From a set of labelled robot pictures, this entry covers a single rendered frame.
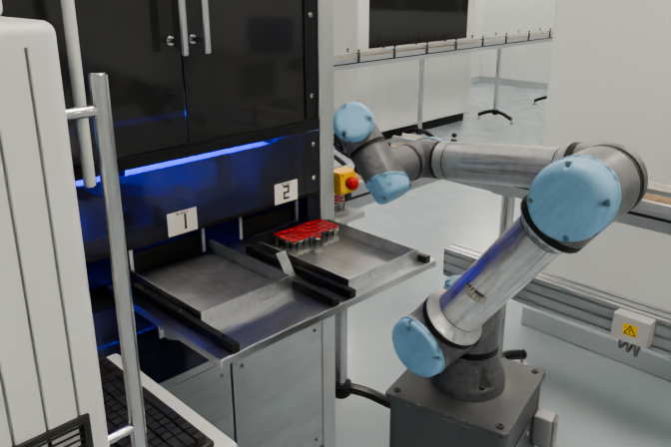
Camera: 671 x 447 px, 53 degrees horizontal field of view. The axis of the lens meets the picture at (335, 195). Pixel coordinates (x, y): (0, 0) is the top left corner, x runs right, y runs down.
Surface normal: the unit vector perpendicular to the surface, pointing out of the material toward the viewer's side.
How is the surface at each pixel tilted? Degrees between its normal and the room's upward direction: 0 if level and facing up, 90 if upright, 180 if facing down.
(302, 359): 90
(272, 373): 90
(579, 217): 83
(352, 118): 64
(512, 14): 90
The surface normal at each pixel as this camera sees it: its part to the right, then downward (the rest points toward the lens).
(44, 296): 0.71, 0.22
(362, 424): 0.00, -0.95
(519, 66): -0.71, 0.22
